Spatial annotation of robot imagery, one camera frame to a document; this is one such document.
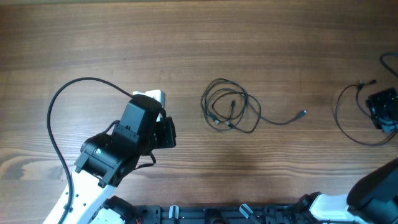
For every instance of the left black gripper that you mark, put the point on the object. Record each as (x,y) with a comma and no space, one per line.
(168,126)

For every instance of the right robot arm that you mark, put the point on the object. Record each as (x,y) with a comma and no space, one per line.
(373,199)

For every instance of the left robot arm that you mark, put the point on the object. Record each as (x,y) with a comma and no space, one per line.
(106,158)

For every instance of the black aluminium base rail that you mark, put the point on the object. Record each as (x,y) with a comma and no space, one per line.
(245,213)

